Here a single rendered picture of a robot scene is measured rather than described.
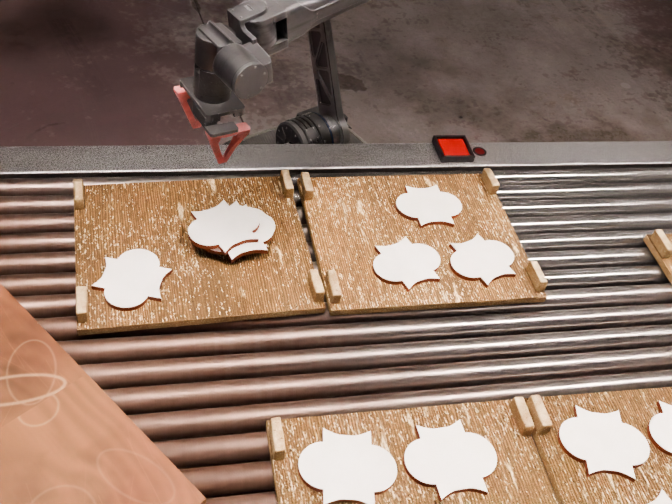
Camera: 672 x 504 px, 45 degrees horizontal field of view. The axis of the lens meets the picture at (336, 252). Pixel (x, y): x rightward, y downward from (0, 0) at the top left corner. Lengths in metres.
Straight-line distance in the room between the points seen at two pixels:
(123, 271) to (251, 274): 0.22
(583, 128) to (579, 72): 0.48
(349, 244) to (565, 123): 2.38
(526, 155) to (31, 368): 1.17
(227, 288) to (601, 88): 2.98
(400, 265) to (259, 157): 0.41
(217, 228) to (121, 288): 0.20
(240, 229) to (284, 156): 0.31
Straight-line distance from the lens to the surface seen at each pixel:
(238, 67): 1.15
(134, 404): 1.29
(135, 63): 3.65
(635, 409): 1.44
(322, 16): 1.29
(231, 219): 1.47
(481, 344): 1.43
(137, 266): 1.42
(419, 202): 1.62
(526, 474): 1.29
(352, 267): 1.47
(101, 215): 1.53
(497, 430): 1.32
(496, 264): 1.54
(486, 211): 1.66
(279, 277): 1.43
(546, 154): 1.91
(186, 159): 1.68
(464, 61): 4.00
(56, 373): 1.18
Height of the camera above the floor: 1.98
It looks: 45 degrees down
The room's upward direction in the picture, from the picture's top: 11 degrees clockwise
